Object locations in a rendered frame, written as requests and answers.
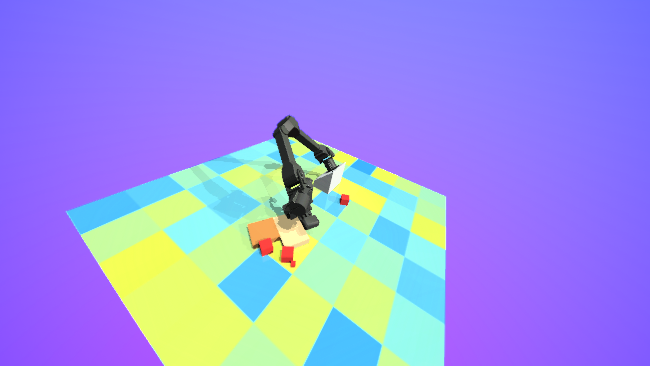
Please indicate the orange block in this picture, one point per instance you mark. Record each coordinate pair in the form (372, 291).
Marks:
(262, 230)

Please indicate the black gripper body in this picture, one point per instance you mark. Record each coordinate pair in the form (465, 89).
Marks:
(309, 221)

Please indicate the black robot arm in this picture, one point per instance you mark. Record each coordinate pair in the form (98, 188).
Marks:
(292, 173)

